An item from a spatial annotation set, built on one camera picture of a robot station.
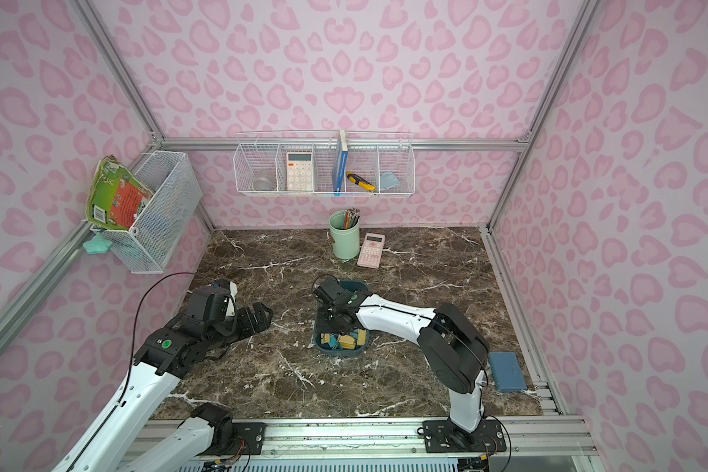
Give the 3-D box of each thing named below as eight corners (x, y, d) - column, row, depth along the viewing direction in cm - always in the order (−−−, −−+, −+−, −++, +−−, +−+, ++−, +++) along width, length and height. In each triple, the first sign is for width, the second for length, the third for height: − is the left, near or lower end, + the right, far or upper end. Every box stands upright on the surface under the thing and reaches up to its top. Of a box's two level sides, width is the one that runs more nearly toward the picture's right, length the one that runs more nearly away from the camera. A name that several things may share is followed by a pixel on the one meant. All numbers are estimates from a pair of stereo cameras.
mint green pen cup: (331, 260, 113) (327, 232, 101) (333, 239, 119) (329, 210, 108) (359, 260, 112) (358, 232, 101) (360, 239, 119) (359, 210, 108)
